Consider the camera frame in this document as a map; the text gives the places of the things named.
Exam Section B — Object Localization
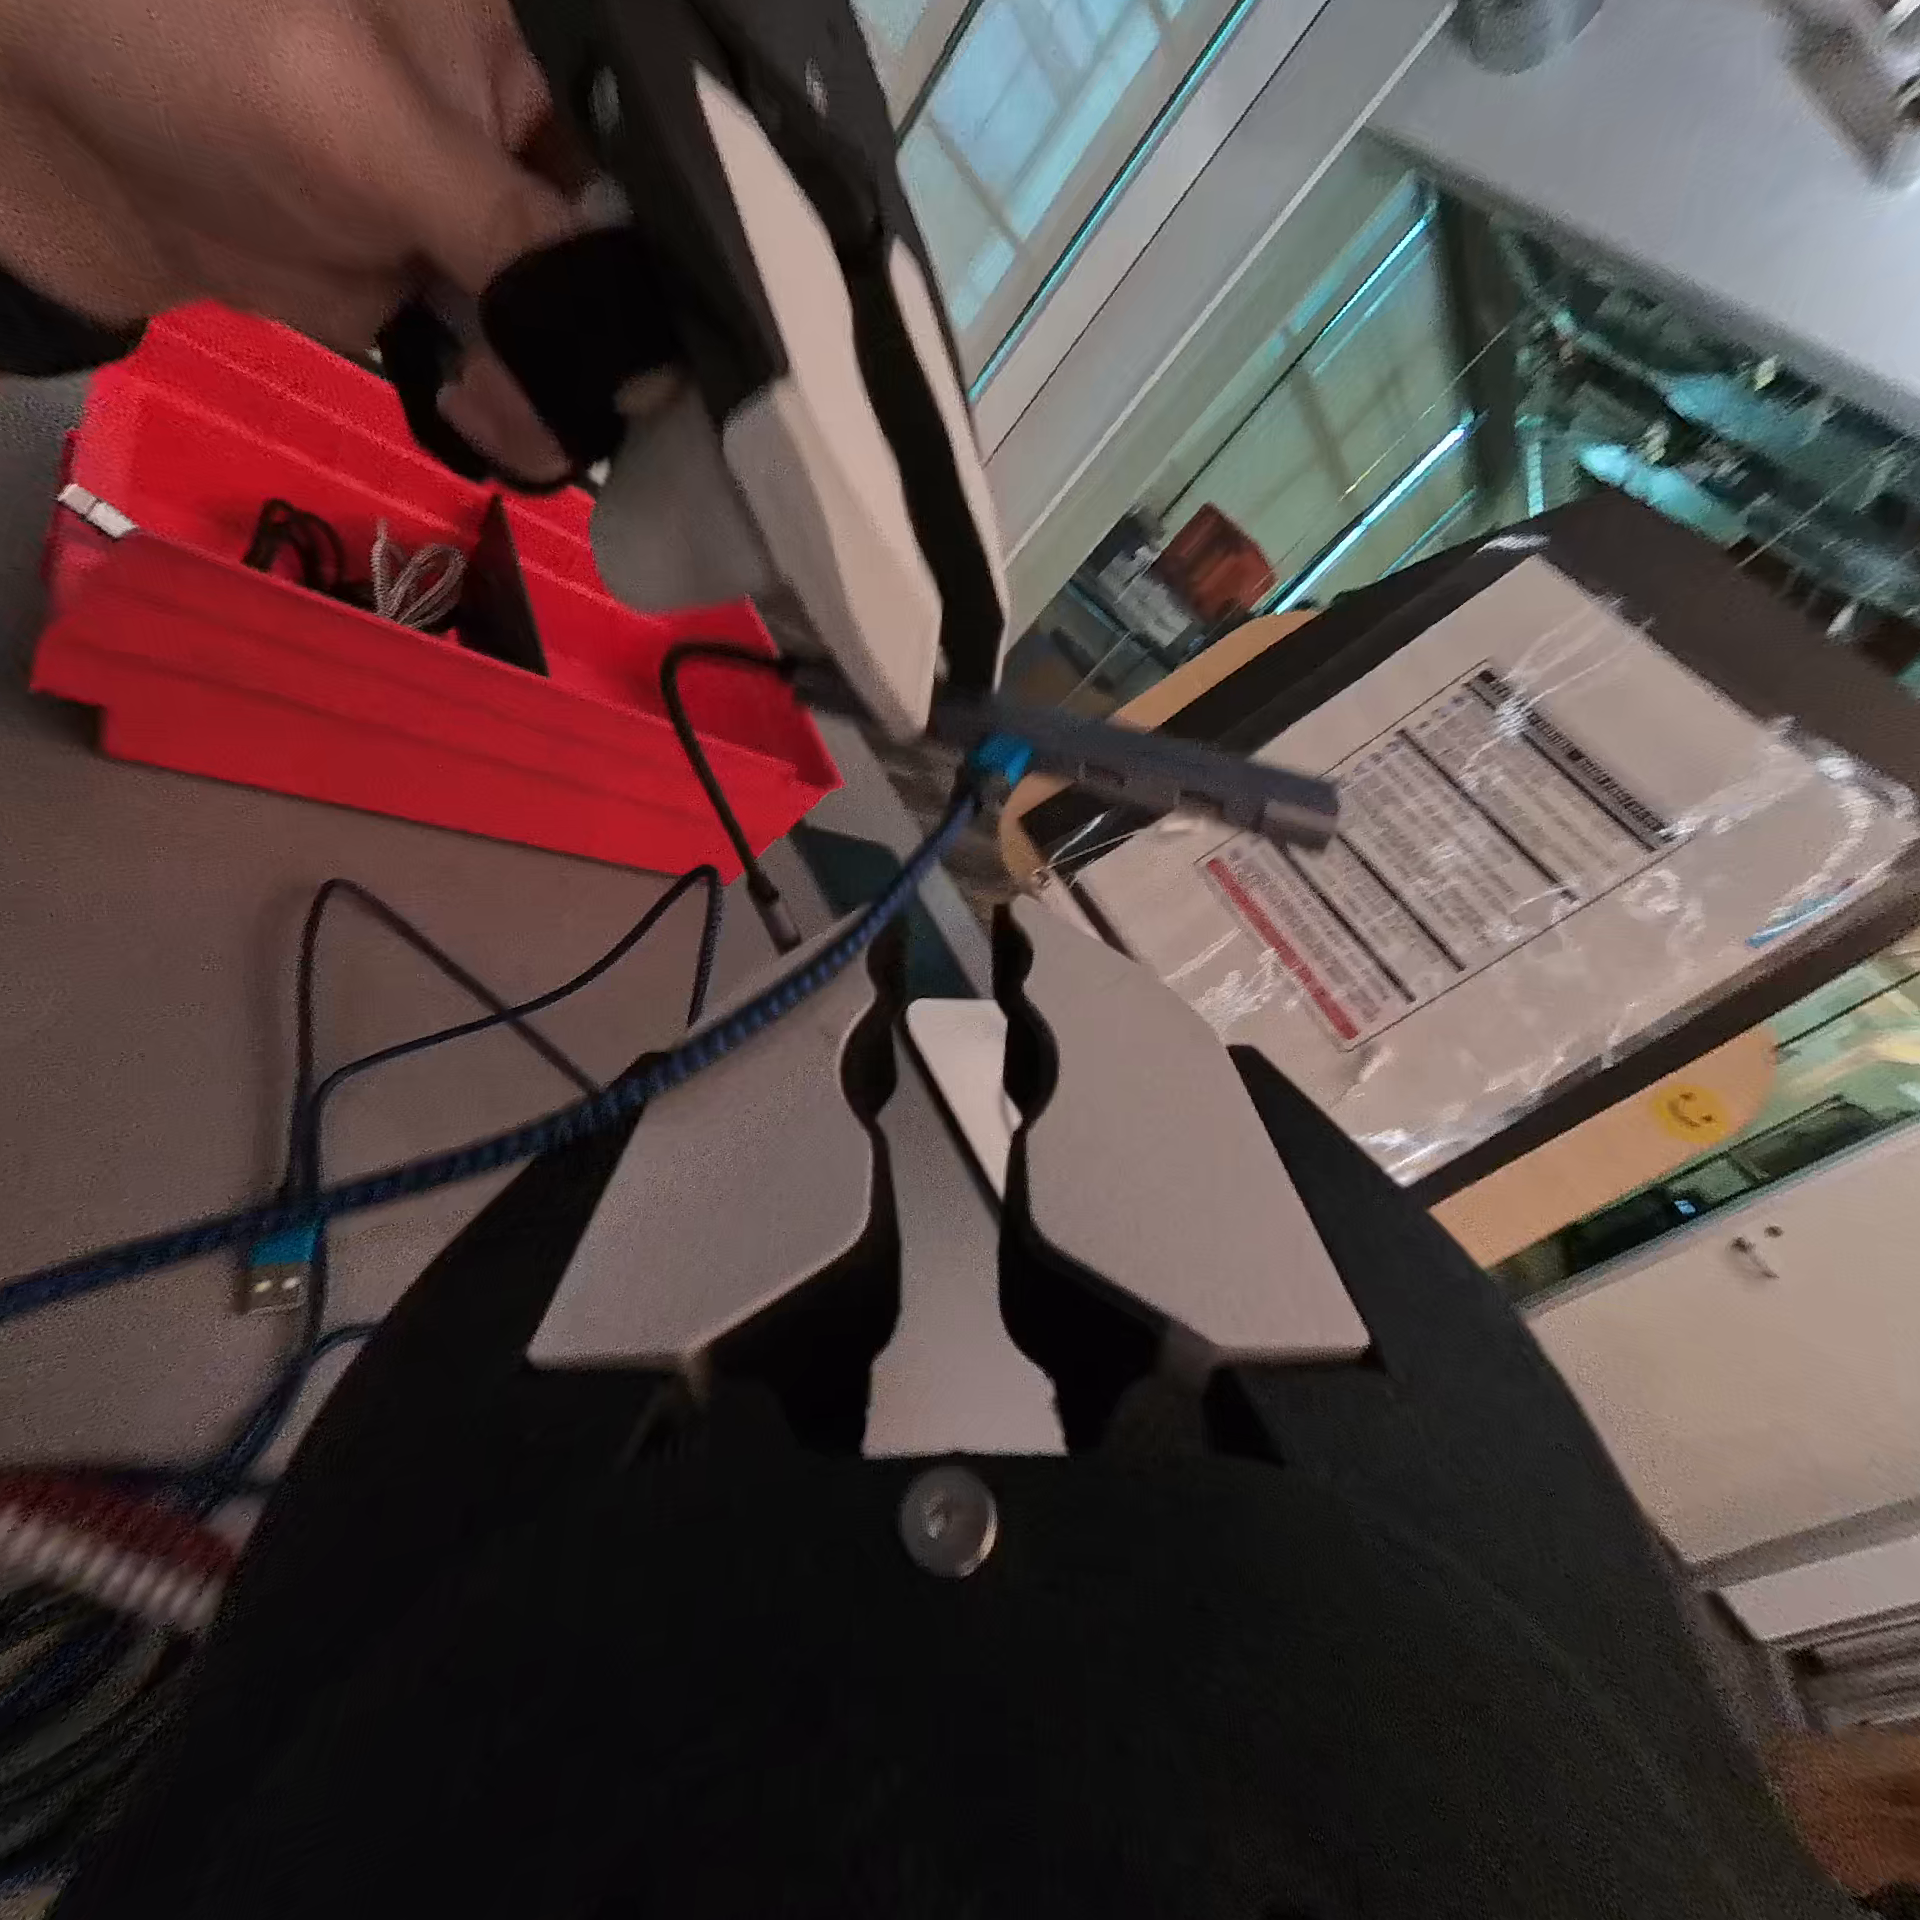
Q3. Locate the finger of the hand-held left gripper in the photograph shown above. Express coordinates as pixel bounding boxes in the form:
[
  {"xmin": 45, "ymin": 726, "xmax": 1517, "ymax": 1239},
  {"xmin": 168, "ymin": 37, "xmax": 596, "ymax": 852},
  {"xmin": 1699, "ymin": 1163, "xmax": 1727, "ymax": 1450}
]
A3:
[
  {"xmin": 697, "ymin": 72, "xmax": 947, "ymax": 738},
  {"xmin": 886, "ymin": 239, "xmax": 1013, "ymax": 696}
]

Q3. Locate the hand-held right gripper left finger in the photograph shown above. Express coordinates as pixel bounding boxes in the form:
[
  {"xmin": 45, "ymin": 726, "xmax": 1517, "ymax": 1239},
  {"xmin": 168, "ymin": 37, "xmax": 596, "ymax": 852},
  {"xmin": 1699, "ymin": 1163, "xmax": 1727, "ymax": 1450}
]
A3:
[{"xmin": 527, "ymin": 905, "xmax": 910, "ymax": 1391}]

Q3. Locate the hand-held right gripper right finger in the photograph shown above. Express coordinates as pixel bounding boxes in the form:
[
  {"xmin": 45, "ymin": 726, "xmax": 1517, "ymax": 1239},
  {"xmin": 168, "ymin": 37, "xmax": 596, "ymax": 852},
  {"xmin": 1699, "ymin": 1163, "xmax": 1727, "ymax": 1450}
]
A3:
[{"xmin": 988, "ymin": 894, "xmax": 1377, "ymax": 1402}]

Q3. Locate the blue braided cable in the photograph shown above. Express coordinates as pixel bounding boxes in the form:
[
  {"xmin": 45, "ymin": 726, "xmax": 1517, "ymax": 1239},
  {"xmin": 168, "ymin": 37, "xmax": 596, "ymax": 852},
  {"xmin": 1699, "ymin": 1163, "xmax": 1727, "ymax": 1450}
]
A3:
[
  {"xmin": 0, "ymin": 732, "xmax": 1037, "ymax": 1328},
  {"xmin": 232, "ymin": 868, "xmax": 729, "ymax": 1323}
]

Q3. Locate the black hub cable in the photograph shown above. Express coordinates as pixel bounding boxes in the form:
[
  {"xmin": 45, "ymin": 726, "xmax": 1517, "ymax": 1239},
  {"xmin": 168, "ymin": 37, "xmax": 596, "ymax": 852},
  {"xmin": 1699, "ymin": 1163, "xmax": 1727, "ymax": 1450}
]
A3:
[{"xmin": 658, "ymin": 642, "xmax": 843, "ymax": 950}]

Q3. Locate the grey usb hub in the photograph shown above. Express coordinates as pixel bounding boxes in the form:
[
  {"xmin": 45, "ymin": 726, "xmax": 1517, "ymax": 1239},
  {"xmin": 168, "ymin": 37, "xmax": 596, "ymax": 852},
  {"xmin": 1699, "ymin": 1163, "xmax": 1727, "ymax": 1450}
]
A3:
[{"xmin": 931, "ymin": 701, "xmax": 1341, "ymax": 846}]

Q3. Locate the red plastic bin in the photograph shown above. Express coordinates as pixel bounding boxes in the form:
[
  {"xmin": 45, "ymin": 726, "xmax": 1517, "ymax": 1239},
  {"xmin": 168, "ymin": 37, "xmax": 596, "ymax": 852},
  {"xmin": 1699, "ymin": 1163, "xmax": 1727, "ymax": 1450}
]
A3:
[{"xmin": 25, "ymin": 300, "xmax": 847, "ymax": 884}]

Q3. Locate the red white braided cable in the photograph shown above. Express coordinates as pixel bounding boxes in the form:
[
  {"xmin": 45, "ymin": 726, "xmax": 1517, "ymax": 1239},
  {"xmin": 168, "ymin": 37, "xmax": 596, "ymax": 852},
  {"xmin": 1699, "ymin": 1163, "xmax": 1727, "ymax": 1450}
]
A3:
[{"xmin": 0, "ymin": 1465, "xmax": 242, "ymax": 1634}]

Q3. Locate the person's left hand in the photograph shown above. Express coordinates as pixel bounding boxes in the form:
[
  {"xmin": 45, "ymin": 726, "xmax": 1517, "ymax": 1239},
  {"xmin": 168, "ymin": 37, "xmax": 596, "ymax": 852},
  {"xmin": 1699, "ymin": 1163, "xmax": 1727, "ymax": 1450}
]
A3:
[{"xmin": 0, "ymin": 0, "xmax": 630, "ymax": 355}]

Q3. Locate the large grid window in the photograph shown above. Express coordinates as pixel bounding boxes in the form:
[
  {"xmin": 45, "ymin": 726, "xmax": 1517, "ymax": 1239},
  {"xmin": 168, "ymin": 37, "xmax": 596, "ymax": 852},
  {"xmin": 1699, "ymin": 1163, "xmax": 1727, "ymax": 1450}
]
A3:
[{"xmin": 899, "ymin": 0, "xmax": 1503, "ymax": 618}]

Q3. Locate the white cabinet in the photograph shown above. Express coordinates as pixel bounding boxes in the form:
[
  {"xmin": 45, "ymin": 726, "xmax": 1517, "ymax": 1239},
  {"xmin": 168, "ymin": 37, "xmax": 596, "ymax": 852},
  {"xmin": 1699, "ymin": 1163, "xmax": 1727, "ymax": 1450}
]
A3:
[{"xmin": 1515, "ymin": 1117, "xmax": 1920, "ymax": 1595}]

